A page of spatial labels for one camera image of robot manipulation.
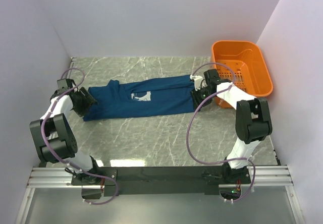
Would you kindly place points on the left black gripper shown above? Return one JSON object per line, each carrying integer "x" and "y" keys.
{"x": 89, "y": 101}

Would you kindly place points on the blue t shirt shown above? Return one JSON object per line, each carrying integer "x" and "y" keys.
{"x": 153, "y": 97}

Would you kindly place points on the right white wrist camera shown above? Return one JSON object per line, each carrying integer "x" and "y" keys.
{"x": 197, "y": 81}

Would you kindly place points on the black base beam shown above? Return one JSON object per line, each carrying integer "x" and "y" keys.
{"x": 159, "y": 180}

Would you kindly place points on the orange plastic basket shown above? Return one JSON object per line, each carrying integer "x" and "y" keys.
{"x": 245, "y": 59}

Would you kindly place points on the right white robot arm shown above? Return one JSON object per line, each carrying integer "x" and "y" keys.
{"x": 252, "y": 123}

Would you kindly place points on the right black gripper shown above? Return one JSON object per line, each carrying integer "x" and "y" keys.
{"x": 195, "y": 96}

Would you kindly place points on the aluminium rail frame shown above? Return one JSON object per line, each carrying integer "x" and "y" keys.
{"x": 175, "y": 140}

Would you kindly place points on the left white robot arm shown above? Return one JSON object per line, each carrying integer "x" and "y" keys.
{"x": 59, "y": 134}

